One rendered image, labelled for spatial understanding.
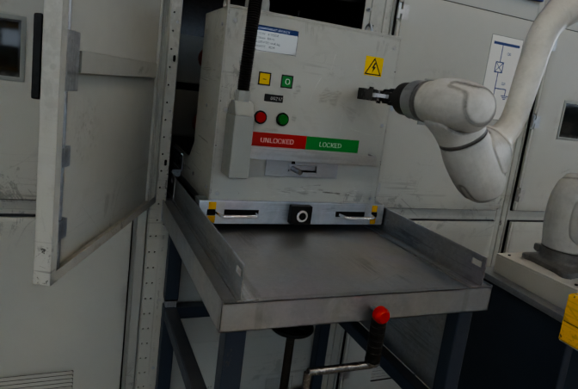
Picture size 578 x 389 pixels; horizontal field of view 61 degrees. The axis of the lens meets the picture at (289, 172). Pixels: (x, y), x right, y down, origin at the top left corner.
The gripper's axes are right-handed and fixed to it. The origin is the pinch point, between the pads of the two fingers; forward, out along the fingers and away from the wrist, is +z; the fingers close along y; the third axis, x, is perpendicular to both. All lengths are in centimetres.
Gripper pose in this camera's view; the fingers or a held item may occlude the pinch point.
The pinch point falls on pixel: (366, 94)
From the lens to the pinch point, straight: 131.9
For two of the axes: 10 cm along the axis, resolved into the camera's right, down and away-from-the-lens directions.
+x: 1.3, -9.8, -1.7
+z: -3.8, -2.1, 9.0
